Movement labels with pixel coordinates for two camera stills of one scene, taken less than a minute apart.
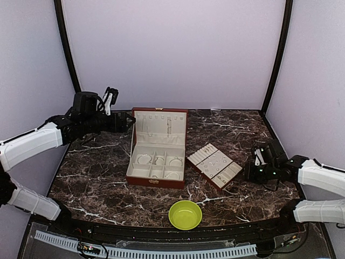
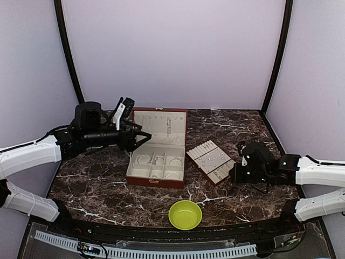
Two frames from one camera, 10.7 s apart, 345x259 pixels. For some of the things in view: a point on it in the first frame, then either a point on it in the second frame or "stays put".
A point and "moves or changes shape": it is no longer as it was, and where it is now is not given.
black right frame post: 288,6 stays put
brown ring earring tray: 214,165 moves or changes shape
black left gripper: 123,128 → 130,145
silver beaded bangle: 177,158 stays put
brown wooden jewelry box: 159,137 stays put
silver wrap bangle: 167,176 stays put
